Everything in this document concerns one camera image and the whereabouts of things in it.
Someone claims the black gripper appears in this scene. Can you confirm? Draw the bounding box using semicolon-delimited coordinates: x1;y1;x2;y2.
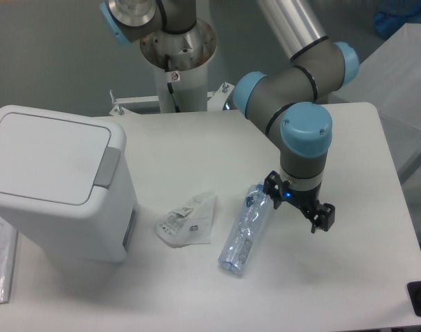
263;171;336;234

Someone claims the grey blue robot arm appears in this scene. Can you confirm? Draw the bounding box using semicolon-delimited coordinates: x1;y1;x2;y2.
100;1;359;231

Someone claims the white trash can body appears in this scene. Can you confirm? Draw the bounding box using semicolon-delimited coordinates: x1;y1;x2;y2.
0;104;140;264

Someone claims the white trash can lid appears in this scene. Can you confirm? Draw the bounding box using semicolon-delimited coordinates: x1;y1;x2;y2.
0;109;126;205

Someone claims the clear blue plastic bottle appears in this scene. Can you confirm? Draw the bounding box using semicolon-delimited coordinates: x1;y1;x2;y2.
217;183;273;275

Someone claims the clear plastic wrapper bag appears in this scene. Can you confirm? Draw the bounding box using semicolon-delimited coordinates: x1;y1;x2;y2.
154;190;216;248

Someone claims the blue plastic bag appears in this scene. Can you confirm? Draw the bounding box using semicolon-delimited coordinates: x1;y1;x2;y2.
373;1;421;39

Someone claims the laminated paper sheet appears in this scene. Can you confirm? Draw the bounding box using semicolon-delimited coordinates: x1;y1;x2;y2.
0;217;18;304

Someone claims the white mounting bracket with bolts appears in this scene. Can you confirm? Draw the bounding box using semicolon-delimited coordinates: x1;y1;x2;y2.
109;82;236;116

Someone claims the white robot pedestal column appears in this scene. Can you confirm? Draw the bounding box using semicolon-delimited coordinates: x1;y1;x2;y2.
140;19;217;113

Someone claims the black cable on pedestal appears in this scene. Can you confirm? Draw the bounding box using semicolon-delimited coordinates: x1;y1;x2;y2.
163;54;182;113

